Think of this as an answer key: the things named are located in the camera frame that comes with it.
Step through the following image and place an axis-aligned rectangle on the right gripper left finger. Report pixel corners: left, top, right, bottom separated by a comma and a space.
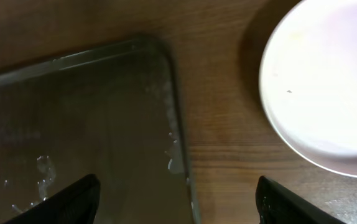
7, 174, 101, 224

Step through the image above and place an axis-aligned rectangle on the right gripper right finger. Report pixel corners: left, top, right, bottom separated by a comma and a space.
256, 175, 343, 224

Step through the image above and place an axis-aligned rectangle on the white plate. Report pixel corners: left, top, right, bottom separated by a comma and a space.
259, 0, 357, 177

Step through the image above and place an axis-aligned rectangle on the brown serving tray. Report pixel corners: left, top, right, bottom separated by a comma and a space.
0, 35, 201, 223

